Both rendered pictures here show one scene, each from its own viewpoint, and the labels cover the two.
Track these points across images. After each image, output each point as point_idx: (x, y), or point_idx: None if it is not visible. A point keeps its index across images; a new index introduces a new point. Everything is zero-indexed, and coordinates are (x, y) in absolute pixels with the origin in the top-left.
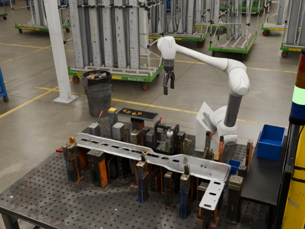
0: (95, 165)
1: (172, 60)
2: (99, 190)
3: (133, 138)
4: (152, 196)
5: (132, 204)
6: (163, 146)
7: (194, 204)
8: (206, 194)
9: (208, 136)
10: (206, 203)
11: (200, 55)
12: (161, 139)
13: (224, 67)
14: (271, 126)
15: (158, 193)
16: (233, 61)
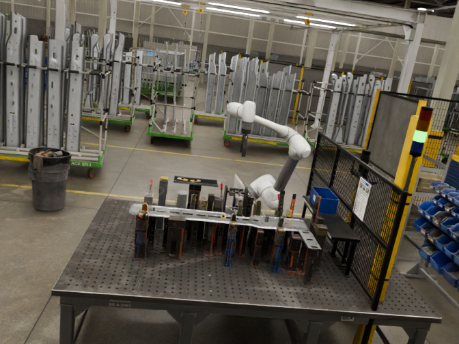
0: (176, 232)
1: (252, 123)
2: (176, 263)
3: (203, 205)
4: (233, 260)
5: (221, 269)
6: (229, 212)
7: None
8: (305, 240)
9: (283, 194)
10: (311, 246)
11: (268, 121)
12: None
13: (286, 134)
14: (317, 188)
15: (236, 257)
16: (291, 128)
